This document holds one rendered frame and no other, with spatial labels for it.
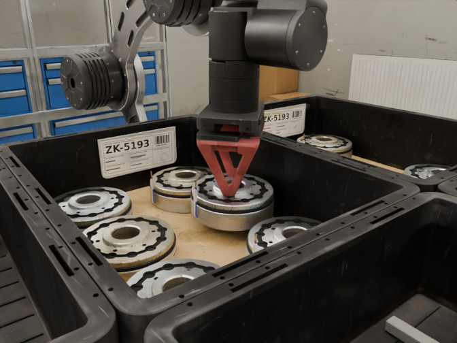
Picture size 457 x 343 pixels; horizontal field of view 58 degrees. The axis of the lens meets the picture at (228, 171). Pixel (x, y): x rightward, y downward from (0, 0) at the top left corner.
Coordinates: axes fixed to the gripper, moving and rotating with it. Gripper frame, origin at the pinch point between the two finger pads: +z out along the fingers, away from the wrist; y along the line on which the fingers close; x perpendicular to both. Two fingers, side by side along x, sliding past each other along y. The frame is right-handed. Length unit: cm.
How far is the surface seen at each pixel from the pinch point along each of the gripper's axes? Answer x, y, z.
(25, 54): 126, 146, 3
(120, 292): 2.3, -27.8, -4.4
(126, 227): 10.2, -9.0, 2.6
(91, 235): 13.7, -10.3, 3.2
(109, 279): 3.5, -26.6, -4.4
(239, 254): -2.0, -6.9, 5.8
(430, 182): -20.3, -7.1, -4.5
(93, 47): 105, 175, 1
